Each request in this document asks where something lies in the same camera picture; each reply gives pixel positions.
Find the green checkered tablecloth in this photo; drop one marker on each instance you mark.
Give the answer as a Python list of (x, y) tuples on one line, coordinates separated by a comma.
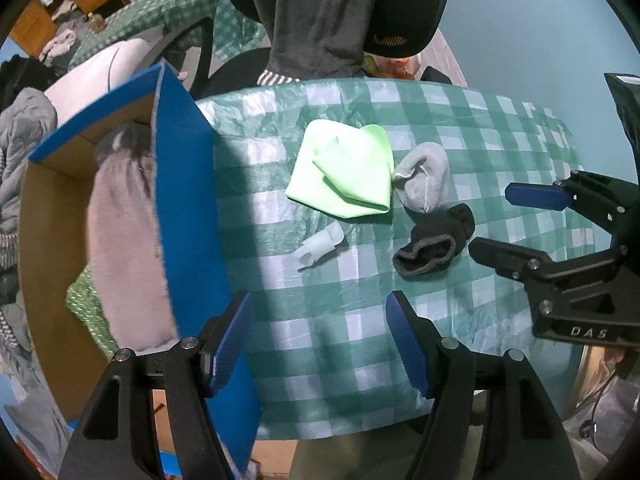
[(325, 310)]

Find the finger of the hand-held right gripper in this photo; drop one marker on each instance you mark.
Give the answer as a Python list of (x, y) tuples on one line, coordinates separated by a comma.
[(505, 255), (535, 195)]

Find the pile of light clothes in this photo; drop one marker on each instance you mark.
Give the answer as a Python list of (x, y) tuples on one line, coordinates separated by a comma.
[(57, 45)]

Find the blue cardboard box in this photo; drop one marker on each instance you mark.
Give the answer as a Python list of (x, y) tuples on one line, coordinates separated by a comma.
[(190, 185)]

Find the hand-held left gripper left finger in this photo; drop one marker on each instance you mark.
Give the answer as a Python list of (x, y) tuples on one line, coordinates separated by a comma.
[(232, 340)]

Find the lime green cloth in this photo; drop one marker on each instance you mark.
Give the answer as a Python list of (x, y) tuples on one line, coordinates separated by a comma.
[(345, 170)]

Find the grey quilted jacket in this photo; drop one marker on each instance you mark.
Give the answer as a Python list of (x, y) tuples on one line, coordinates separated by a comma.
[(25, 160)]

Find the person's olive trousers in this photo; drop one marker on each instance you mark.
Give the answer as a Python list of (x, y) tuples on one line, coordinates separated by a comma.
[(350, 460)]

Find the white bedding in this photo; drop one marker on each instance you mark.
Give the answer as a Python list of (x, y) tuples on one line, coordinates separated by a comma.
[(100, 75)]

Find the grey striped garment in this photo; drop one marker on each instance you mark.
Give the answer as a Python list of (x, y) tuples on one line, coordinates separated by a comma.
[(6, 255)]

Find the green sequined cloth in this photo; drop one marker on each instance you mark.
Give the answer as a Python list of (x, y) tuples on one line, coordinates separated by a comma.
[(87, 310)]

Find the small bottle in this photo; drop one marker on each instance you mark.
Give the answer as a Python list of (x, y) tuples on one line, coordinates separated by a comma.
[(96, 21)]

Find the light grey sock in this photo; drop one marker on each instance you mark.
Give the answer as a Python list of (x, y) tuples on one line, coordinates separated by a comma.
[(425, 180)]

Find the green checkered covered table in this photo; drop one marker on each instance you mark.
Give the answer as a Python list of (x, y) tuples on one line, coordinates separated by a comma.
[(145, 12)]

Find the taupe fleece garment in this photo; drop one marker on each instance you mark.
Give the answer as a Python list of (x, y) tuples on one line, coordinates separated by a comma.
[(130, 250)]

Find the orange plastic bag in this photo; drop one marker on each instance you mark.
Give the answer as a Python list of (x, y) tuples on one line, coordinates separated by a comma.
[(395, 65)]

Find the black bag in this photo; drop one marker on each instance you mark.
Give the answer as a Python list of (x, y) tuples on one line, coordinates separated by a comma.
[(12, 72)]

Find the black sock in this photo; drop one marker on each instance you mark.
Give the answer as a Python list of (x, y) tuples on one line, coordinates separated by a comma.
[(435, 245)]

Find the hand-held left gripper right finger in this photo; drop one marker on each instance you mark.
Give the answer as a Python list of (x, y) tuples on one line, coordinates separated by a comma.
[(407, 345)]

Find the dark grey towel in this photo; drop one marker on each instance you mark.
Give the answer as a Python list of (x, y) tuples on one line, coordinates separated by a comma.
[(310, 10)]

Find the black office chair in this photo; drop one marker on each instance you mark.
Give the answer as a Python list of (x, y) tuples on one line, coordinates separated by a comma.
[(410, 10)]

